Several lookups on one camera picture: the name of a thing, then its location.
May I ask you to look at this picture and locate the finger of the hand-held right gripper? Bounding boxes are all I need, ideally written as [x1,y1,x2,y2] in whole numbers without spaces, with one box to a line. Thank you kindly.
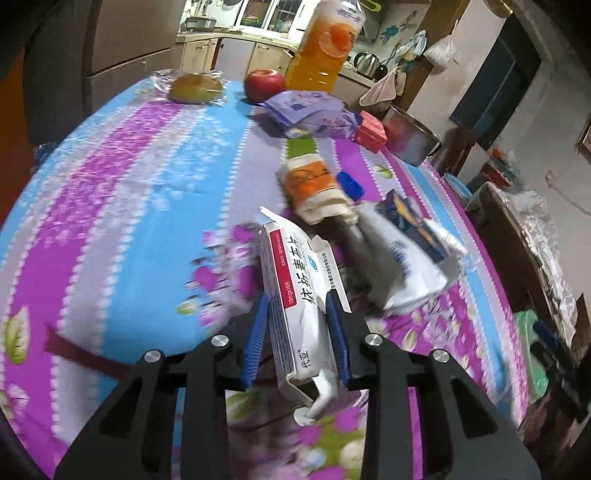
[531,318,583,421]

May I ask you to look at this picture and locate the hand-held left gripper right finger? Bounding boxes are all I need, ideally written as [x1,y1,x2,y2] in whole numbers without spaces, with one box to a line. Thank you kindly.
[324,291,541,480]

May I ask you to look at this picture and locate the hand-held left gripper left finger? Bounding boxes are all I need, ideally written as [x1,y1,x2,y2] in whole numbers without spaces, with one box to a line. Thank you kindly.
[53,293,271,480]

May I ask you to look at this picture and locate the green lined trash bin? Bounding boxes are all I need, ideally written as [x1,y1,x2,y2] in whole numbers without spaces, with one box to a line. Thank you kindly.
[512,309,555,402]

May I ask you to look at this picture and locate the white red-striped medicine box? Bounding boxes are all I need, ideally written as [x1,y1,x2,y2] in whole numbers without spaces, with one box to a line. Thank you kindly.
[259,207,352,421]

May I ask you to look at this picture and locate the white grey pouch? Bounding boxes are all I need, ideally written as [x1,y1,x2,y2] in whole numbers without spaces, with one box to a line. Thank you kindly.
[344,203,469,315]

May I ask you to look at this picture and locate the dark wooden dining table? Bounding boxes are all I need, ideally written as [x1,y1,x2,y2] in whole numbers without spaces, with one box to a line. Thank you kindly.
[466,180,591,370]

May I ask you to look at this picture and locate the blue yellow carton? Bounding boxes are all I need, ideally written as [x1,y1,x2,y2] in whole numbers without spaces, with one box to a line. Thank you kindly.
[375,188,446,264]

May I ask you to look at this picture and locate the orange white tissue packet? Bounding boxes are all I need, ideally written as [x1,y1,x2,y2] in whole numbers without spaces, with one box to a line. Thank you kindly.
[277,154,356,224]

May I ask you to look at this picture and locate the floral striped tablecloth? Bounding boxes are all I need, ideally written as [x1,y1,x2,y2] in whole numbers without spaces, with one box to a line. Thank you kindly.
[0,76,532,480]

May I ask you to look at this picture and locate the blue bowl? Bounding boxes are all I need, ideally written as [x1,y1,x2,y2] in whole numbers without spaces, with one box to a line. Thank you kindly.
[445,173,474,199]

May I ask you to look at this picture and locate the stack of colourful bowls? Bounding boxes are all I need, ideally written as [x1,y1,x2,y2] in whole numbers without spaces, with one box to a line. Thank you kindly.
[480,148,522,185]

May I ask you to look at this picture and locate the small red box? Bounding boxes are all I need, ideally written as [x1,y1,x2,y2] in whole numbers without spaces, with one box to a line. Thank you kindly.
[353,111,389,153]

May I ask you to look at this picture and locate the dark wooden chair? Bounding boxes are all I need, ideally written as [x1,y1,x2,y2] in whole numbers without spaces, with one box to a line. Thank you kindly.
[434,129,481,185]

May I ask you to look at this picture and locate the framed elephant picture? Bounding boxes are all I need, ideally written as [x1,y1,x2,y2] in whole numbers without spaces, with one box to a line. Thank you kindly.
[576,124,591,162]

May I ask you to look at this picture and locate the purple snack bag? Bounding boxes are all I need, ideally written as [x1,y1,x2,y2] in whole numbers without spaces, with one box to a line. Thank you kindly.
[256,90,363,140]

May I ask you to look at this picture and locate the hanging pink towel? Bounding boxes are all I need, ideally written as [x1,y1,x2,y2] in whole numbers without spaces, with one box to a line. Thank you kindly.
[359,67,407,107]

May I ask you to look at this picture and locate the red apple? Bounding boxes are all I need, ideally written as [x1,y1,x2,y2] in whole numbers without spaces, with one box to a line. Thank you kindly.
[244,69,287,102]

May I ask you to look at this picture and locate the bread in clear bag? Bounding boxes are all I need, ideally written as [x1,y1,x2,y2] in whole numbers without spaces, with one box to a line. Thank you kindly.
[153,69,227,104]

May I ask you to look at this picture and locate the steel electric kettle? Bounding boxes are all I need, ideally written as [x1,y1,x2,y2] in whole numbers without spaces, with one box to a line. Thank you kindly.
[353,52,389,80]

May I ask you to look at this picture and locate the orange juice bottle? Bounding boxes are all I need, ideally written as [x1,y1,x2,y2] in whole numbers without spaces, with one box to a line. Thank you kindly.
[283,0,368,93]

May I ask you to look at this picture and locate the dark room window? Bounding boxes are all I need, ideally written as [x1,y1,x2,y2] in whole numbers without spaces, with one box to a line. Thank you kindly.
[450,18,541,151]

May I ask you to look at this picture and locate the kitchen counter cabinets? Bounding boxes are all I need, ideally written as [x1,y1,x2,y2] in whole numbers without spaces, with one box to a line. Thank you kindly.
[178,28,296,77]

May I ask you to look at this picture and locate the hanging white plastic bag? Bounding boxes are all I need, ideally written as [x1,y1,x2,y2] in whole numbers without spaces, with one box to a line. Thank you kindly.
[424,33,461,71]

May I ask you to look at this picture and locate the hanging cloth bundle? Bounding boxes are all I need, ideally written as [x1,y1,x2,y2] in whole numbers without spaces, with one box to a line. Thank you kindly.
[398,30,428,61]

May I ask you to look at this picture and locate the grey refrigerator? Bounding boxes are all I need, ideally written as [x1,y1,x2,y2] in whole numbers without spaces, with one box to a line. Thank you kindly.
[28,0,192,139]

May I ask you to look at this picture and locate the barred kitchen window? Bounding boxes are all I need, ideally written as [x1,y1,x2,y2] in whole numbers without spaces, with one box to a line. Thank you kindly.
[235,0,324,31]

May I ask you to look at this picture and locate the steel pot with handle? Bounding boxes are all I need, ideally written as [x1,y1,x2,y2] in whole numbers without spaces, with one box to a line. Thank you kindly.
[382,105,441,167]

